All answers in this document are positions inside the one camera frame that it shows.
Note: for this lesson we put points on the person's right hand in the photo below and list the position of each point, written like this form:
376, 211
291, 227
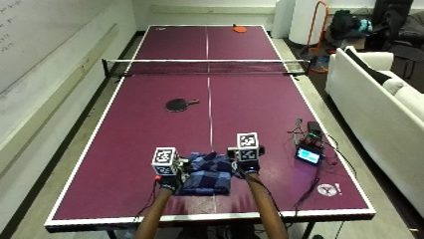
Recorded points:
249, 165

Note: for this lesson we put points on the person's left hand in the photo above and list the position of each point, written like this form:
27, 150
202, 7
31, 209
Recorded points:
173, 181

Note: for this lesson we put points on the blue checkered cloth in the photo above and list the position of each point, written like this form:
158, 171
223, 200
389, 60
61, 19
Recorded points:
207, 174

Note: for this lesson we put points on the white marker cube on right glove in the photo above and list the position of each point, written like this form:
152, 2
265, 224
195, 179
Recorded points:
247, 146

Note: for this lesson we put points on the white marker cube on glove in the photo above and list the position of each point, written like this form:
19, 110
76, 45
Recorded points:
247, 146
165, 161

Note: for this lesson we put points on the white marker cube on left glove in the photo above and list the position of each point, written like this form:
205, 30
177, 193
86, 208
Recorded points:
165, 161

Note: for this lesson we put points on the small device with lit screen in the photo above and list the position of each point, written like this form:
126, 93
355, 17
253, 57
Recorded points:
308, 151

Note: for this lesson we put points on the black table tennis paddle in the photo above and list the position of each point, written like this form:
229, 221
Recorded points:
178, 104

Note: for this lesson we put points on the table tennis net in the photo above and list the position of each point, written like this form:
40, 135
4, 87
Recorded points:
207, 66

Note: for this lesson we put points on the white sofa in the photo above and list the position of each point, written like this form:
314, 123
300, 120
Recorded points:
379, 116

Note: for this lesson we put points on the black cushion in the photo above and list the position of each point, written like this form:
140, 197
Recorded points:
368, 68

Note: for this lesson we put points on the white cushion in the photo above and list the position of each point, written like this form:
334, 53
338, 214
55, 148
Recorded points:
393, 85

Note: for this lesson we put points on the orange table tennis paddle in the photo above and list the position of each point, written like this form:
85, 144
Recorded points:
239, 29

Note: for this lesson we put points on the white round column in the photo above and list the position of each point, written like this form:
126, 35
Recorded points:
308, 20

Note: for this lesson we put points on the black backpack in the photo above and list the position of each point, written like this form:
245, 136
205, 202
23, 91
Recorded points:
346, 23

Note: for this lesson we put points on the whiteboard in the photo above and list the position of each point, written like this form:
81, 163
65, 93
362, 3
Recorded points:
40, 36

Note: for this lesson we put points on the black office chair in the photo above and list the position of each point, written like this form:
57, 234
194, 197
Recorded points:
399, 30

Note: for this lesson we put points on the orange metal frame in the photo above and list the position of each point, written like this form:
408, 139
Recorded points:
319, 36

